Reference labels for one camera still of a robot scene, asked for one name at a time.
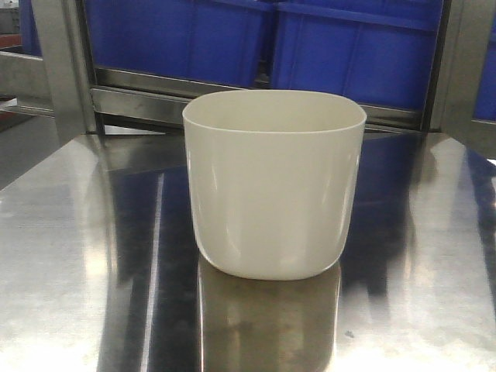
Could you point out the white plastic bin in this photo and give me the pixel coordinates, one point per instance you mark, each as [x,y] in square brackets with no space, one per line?
[272,176]

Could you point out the blue crate behind left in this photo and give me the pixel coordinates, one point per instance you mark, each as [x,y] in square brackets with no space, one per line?
[213,41]

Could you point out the steel shelf frame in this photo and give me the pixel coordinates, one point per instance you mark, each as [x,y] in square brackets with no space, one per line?
[64,83]

